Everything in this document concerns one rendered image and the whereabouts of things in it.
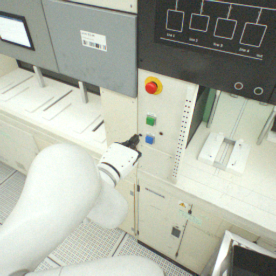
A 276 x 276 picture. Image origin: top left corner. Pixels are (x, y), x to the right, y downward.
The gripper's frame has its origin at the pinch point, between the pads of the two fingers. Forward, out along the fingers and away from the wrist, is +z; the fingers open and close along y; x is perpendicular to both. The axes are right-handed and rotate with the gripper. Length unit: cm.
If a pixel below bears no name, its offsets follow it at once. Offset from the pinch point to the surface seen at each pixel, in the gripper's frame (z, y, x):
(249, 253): -3, 48, -29
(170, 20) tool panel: 12.5, 3.9, 36.1
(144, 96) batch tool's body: 13.1, -3.2, 9.2
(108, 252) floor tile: -4, -21, -120
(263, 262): -2, 53, -32
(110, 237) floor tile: 5, -25, -120
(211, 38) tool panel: 12.5, 15.4, 33.6
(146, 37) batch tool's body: 12.5, -2.8, 30.3
